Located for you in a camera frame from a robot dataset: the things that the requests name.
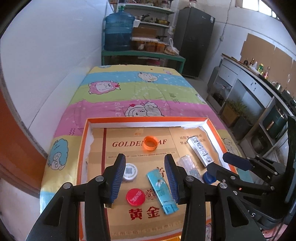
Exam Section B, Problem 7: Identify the clear plastic lighter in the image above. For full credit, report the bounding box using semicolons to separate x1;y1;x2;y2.
177;155;204;183

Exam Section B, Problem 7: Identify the blue water jug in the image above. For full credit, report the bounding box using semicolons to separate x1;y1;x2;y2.
104;4;135;51

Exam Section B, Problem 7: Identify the orange bottle cap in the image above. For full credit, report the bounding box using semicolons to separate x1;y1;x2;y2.
142;136;159;151

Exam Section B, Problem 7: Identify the brown wooden door frame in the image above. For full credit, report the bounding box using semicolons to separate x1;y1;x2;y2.
0;95;46;197

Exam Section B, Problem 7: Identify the black refrigerator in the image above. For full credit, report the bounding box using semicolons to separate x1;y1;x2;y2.
173;8;215;77

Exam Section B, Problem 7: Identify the green metal table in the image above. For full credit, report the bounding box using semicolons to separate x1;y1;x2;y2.
101;49;186;75

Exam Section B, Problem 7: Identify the potted green plant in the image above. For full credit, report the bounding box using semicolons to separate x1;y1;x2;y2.
221;100;253;136

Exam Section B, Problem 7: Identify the teal lighter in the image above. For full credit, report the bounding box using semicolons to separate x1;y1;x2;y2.
147;169;179;215

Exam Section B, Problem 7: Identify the red bottle cap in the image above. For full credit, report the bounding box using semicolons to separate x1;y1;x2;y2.
126;188;145;206

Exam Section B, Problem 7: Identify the plastic bag of food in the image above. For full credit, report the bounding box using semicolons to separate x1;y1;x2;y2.
164;38;179;56

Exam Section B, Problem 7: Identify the orange cardboard box lid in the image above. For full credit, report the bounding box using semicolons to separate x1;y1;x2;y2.
76;116;242;241

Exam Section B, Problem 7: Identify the grey kitchen counter cabinet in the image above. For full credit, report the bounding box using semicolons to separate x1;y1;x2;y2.
207;55;294;162

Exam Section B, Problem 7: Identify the blue bottle cap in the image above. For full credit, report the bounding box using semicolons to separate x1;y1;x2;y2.
202;172;217;184

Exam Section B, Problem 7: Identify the gold lighter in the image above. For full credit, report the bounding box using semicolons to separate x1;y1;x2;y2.
104;203;113;208

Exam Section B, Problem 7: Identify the white bottle cap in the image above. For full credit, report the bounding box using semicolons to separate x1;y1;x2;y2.
123;163;138;182

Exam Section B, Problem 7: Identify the colourful cartoon blanket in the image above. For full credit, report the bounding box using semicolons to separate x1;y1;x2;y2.
38;65;240;209

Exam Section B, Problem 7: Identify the wall shelf unit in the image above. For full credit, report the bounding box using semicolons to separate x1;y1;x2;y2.
125;1;175;29

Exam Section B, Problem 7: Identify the white patterned lighter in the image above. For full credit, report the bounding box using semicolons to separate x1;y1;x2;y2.
187;136;214;167

